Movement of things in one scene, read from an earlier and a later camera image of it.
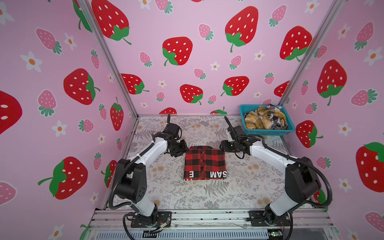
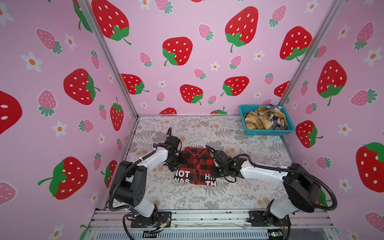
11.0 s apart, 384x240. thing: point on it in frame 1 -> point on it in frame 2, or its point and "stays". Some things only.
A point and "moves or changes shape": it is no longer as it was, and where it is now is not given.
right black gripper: x=223 y=146 -> x=215 y=175
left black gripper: x=183 y=148 -> x=183 y=160
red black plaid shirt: x=203 y=162 moves or changes shape
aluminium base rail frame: x=307 y=224 stays
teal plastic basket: x=265 y=119 stays
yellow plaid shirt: x=258 y=119 stays
